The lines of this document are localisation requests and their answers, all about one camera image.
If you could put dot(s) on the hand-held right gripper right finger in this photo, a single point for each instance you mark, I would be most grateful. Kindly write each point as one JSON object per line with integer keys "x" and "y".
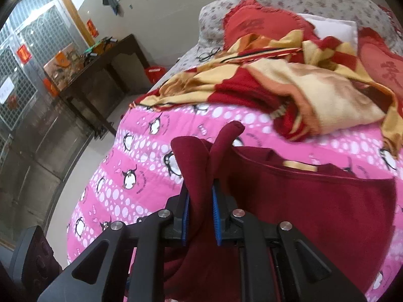
{"x": 217, "y": 217}

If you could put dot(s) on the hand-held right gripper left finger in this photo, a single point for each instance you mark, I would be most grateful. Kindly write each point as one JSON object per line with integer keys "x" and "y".
{"x": 185, "y": 217}

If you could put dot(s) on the maroon sweater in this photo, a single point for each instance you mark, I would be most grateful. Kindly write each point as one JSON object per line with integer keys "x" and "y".
{"x": 314, "y": 210}

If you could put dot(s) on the pink penguin print quilt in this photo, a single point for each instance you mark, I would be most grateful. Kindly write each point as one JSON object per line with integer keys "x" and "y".
{"x": 141, "y": 154}

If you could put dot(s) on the black eyeglasses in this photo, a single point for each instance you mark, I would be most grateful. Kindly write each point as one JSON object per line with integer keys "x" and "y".
{"x": 203, "y": 57}

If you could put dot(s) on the dark wooden table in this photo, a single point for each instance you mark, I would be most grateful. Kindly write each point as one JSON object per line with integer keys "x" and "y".
{"x": 94, "y": 85}

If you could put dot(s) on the red and yellow blanket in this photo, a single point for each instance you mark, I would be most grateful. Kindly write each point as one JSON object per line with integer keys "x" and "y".
{"x": 330, "y": 94}

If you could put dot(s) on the white paper sheet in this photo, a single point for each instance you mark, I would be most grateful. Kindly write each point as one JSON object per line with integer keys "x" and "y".
{"x": 6, "y": 92}

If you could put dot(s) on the red heart-shaped pillow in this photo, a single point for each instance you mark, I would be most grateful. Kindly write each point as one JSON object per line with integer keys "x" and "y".
{"x": 252, "y": 25}
{"x": 384, "y": 66}

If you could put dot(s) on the pile of tabletop clutter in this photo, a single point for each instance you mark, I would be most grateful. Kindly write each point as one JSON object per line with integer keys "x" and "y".
{"x": 64, "y": 59}

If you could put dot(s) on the red paper window decoration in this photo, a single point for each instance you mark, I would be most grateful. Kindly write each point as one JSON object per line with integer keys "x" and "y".
{"x": 24, "y": 53}

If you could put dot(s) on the window with metal grille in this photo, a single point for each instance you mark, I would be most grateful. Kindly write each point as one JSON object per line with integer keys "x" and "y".
{"x": 37, "y": 37}

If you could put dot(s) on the white pillow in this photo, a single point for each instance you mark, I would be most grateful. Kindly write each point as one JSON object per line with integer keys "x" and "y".
{"x": 337, "y": 28}

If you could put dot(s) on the red paper wall decoration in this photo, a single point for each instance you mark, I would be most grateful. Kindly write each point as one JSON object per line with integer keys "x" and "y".
{"x": 92, "y": 27}

